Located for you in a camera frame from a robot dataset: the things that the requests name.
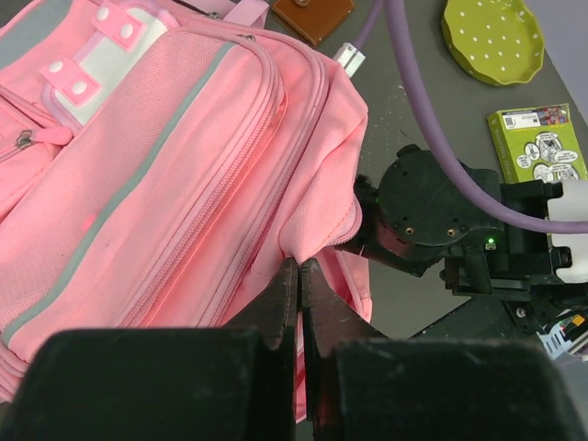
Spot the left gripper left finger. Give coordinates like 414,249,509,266
8,260,298,440

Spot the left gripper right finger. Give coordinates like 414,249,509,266
299,260,583,440

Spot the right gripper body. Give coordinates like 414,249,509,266
338,144,501,277

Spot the green cartoon book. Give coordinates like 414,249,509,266
487,103,587,184

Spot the pink student backpack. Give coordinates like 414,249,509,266
1,1,372,402

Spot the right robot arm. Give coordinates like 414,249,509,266
343,144,587,359

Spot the green polka dot plate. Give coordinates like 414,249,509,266
441,0,545,86

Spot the brown leather wallet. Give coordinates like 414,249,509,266
270,0,356,48

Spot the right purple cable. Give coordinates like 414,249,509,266
348,0,571,234

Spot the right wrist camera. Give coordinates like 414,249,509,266
334,42,366,78

